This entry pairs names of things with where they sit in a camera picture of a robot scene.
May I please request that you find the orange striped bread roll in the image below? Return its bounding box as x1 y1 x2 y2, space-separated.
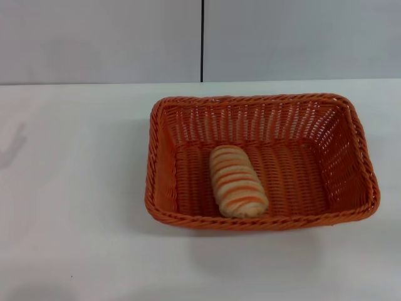
209 144 270 219

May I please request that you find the orange woven plastic basket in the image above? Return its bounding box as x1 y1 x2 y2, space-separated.
143 92 382 232

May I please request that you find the black vertical wall strip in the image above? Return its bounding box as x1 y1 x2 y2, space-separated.
200 0 206 83

